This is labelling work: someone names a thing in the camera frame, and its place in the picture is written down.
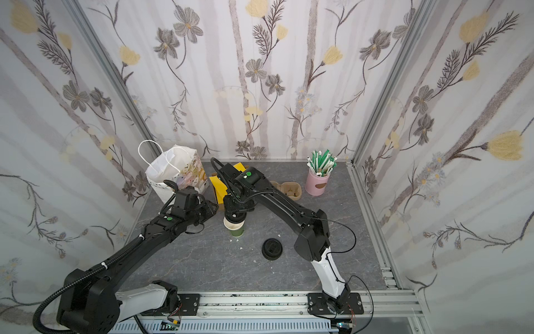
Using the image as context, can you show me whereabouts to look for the green paper cup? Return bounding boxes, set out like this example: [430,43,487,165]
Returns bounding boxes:
[223,218,244,237]

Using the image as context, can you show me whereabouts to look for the black plastic cup lids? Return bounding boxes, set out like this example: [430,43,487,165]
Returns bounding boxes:
[261,238,283,261]

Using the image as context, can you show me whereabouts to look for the black cup lid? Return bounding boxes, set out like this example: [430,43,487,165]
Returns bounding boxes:
[223,212,247,228]

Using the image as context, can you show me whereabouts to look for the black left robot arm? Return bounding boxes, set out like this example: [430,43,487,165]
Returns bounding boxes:
[32,186,218,333]

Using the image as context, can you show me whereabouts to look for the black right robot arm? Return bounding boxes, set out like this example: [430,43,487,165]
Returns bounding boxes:
[210,157,355,314]

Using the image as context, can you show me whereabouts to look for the yellow paper napkins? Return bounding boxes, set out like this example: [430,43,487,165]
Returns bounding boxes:
[209,173,228,205]

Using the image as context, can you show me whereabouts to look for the cartoon print paper bag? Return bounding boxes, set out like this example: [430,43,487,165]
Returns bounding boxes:
[138,140,208,203]

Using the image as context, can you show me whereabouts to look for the brown pulp cup carrier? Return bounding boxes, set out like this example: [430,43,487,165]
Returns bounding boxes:
[271,181,303,201]

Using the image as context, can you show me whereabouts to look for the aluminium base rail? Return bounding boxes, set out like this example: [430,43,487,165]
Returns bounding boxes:
[112,290,431,333]

